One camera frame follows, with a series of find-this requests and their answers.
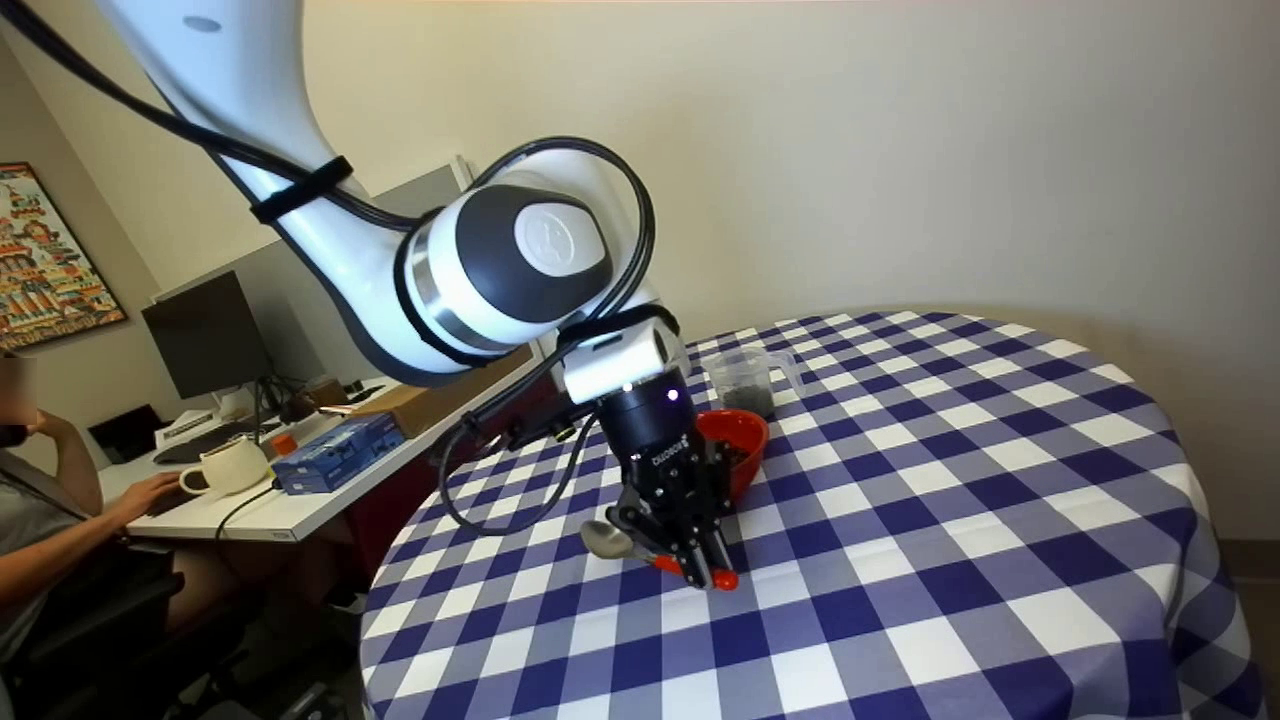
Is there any black keyboard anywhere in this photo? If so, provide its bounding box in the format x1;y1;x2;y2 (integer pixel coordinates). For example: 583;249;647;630
153;422;263;467

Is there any cardboard box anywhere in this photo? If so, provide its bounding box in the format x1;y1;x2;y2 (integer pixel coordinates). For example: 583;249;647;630
348;383;473;438

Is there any blue white checked tablecloth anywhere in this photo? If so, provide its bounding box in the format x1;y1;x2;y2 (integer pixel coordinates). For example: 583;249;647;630
358;309;1267;720

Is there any black cable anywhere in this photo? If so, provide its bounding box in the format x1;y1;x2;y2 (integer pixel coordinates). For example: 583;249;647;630
213;478;284;543

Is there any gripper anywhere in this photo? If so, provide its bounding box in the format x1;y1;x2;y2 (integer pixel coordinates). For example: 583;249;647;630
598;372;738;591

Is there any black office chair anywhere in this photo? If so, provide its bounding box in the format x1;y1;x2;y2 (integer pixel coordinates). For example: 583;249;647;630
0;540;256;720

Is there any person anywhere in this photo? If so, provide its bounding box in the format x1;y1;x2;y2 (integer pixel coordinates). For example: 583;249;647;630
0;354;206;663

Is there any black monitor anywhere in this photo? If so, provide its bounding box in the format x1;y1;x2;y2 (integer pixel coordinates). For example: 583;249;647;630
140;270;278;403

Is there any blue box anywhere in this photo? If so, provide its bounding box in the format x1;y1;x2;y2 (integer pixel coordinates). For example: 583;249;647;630
269;411;407;496

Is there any white desk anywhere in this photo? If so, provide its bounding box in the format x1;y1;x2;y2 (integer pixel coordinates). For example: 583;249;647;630
98;345;548;546

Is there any white mug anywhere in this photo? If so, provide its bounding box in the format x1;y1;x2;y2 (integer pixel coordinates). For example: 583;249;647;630
179;434;274;499

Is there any framed colourful picture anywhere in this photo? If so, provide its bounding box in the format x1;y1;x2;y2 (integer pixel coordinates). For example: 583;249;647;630
0;162;129;352

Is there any red handled metal spoon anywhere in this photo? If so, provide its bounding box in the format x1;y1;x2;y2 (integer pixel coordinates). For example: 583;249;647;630
580;520;740;592

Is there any clear plastic measuring jug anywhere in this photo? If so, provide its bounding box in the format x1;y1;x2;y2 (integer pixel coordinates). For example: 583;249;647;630
699;344;805;422

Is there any red bowl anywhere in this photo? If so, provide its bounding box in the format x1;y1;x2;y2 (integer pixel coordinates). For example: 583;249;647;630
694;408;771;503

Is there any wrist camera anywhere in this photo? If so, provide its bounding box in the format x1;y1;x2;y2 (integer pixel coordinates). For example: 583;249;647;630
461;392;603;453

